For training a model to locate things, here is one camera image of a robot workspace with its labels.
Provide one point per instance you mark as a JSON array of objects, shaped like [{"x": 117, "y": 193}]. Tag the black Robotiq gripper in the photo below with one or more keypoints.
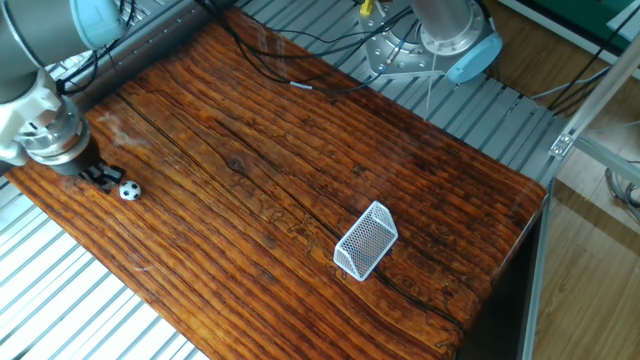
[{"x": 80, "y": 162}]

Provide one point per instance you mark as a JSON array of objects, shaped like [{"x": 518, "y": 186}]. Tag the green desk mat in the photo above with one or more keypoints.
[{"x": 575, "y": 15}]

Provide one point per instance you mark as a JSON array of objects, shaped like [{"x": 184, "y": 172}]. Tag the grey aluminium rail beam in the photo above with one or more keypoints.
[{"x": 150, "y": 50}]

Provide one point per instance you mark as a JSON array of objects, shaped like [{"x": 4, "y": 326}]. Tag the aluminium frame crossbar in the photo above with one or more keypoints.
[{"x": 607, "y": 159}]

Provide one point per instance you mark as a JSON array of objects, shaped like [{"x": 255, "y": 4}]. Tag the yellow connector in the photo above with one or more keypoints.
[{"x": 366, "y": 7}]

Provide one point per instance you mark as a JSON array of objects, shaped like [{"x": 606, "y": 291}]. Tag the small black-white soccer ball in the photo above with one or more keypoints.
[{"x": 129, "y": 190}]

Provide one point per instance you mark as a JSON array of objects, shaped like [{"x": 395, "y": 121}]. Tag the glossy wood-grain board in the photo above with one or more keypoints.
[{"x": 300, "y": 175}]

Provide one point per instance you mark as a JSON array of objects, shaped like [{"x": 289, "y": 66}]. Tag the silver corner bracket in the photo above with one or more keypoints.
[{"x": 561, "y": 145}]

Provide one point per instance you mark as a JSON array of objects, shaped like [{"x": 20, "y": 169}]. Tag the aluminium frame post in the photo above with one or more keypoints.
[{"x": 595, "y": 95}]

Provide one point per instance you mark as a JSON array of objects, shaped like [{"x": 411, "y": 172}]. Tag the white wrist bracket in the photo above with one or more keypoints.
[{"x": 25, "y": 115}]

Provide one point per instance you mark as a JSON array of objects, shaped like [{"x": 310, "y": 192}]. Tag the aluminium table leg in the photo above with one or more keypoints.
[{"x": 536, "y": 270}]

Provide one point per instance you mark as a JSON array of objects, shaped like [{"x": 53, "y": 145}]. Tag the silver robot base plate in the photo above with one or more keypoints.
[{"x": 395, "y": 62}]

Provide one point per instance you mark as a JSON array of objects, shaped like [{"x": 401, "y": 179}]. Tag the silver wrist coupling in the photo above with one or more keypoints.
[{"x": 55, "y": 135}]

